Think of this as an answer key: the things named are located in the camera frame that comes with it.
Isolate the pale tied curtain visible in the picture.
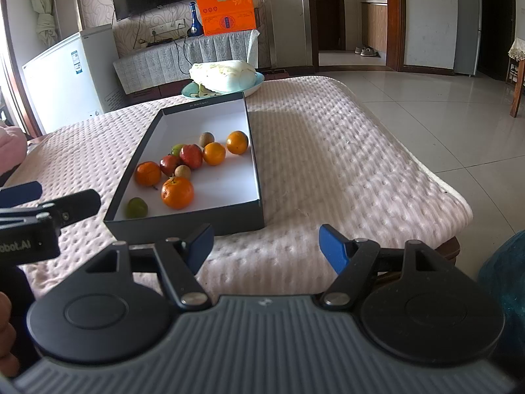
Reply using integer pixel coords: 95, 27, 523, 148
25, 0, 56, 48

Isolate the wooden side table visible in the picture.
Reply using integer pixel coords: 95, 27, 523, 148
508, 55, 525, 118

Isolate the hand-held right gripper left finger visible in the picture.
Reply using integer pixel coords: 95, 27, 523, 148
84, 224, 215, 309

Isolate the white wall socket strip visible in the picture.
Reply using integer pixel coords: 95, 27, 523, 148
150, 20, 185, 35

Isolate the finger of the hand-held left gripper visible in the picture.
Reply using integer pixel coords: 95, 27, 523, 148
37, 190, 102, 228
0, 181, 43, 208

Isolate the brown wooden bed frame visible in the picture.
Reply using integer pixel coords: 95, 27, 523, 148
435, 234, 462, 272

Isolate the small red fruit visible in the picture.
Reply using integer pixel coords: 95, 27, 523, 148
160, 155, 181, 177

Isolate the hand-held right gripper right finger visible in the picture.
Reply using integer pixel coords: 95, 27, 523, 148
318, 224, 456, 313

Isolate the person's left hand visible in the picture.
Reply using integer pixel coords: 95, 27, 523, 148
0, 291, 20, 378

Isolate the blue glass bottle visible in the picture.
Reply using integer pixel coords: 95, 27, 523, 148
186, 2, 203, 37

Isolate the white chest freezer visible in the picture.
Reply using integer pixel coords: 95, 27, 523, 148
22, 24, 124, 134

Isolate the orange gift box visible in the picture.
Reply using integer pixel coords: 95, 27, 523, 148
194, 0, 260, 37

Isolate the dark rimmed white box tray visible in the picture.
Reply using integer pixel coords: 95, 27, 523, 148
103, 91, 266, 241

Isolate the cloth covered cabinet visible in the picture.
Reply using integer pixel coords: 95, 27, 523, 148
113, 30, 261, 105

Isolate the dark wooden door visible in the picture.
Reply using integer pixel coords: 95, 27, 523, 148
318, 0, 346, 52

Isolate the wooden kitchen cabinet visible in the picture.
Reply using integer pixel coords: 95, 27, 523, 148
361, 0, 388, 54

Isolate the pink plush toy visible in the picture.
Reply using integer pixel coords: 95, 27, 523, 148
0, 125, 29, 177

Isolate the light blue plate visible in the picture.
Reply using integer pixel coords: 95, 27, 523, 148
181, 72, 265, 100

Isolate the black cable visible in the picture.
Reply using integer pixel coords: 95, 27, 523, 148
173, 36, 193, 67

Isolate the grey refrigerator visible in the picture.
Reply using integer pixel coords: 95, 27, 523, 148
453, 0, 482, 77

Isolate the orange mandarin with stem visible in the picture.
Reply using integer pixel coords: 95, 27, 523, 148
161, 176, 195, 210

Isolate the large red fruit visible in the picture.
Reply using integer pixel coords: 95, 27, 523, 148
179, 144, 204, 170

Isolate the teal mottled round object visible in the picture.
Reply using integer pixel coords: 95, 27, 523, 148
478, 230, 525, 362

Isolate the napa cabbage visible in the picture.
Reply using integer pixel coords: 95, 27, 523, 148
189, 59, 258, 93

